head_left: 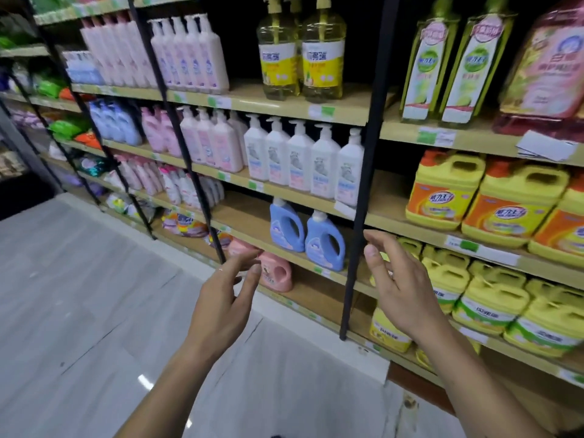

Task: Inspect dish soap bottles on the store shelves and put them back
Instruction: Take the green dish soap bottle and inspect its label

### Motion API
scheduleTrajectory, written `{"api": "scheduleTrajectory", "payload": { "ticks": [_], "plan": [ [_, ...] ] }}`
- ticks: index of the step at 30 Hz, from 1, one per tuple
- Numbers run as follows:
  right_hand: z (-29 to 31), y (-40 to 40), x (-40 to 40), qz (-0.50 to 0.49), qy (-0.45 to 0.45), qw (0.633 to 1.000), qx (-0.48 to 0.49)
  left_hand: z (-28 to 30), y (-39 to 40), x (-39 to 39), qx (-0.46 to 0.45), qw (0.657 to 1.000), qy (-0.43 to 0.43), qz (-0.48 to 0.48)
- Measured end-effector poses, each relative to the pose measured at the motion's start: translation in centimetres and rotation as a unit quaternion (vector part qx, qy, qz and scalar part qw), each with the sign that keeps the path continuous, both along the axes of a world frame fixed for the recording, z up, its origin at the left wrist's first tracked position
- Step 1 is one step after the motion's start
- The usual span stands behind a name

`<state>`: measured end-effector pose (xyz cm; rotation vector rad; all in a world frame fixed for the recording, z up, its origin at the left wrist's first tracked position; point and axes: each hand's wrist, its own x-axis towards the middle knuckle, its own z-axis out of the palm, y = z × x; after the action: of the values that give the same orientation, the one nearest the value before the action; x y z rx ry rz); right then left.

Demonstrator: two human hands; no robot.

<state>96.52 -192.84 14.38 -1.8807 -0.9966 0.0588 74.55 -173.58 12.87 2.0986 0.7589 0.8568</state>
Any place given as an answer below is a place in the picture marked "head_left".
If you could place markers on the green detergent bag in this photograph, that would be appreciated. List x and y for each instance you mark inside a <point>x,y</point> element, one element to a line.
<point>68,127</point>

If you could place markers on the orange blue detergent bag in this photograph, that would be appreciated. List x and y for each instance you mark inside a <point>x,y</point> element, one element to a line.
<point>87,139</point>

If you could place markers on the person's left hand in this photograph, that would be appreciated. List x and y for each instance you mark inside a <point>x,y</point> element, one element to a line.
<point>219,310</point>

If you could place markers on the plain orange detergent bag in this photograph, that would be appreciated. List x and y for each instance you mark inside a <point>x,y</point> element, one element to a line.
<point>66,94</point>

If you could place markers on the pale pink pump bottle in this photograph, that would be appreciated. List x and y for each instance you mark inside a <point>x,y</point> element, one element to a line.
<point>159,54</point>
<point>169,54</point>
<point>194,54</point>
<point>213,59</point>
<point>181,54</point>

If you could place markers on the person's right hand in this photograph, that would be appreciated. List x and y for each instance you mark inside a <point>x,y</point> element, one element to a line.
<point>406,296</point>

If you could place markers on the white bottle floral label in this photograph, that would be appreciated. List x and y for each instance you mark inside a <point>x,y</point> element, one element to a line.
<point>114,50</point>
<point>139,50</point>
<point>93,45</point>

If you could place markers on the pink detergent jug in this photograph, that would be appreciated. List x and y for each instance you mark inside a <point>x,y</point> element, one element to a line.
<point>169,139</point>
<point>153,132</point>

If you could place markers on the white bag green print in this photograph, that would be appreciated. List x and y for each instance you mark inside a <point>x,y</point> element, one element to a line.
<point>139,212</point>

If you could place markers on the row of small blue bottles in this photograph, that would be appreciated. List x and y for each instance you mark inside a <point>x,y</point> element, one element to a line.
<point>82,68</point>

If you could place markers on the person's left forearm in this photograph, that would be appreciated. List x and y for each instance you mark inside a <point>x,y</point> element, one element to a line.
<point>169,396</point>

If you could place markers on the light blue detergent jug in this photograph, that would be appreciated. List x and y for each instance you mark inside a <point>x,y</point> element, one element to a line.
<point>285,228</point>
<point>130,127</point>
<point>96,120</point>
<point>321,246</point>
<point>109,125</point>

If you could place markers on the slim green dish soap bottle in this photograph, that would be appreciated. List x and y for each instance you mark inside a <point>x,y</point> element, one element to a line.
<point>426,72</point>

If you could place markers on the purple yellow detergent pouch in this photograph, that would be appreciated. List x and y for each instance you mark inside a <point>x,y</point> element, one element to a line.
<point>219,239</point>
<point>184,223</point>

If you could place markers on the plain white label card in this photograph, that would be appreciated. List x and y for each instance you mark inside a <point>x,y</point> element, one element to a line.
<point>344,210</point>
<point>545,145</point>

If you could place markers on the teal detergent bag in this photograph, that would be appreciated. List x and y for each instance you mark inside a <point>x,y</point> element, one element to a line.
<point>91,166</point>

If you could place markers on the flat pink bottle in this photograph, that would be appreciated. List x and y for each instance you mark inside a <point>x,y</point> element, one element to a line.
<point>239,246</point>
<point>276,273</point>

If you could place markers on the wooden shelf rack black frame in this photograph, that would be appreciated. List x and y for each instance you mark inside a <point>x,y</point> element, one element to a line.
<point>273,101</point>

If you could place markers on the green white price tag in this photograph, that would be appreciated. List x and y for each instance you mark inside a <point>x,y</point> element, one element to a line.
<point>321,111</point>
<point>179,97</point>
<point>220,102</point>
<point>470,246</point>
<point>435,137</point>
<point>223,176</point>
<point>255,186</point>

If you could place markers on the person's right forearm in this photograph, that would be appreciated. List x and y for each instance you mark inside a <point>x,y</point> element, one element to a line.
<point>474,387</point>

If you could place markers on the white bag yellow print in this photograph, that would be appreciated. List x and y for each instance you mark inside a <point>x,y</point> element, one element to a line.
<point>116,203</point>

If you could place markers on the yellow dish soap pump bottle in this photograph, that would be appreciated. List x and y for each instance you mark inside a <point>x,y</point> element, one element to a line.
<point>276,59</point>
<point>323,63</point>
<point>299,22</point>

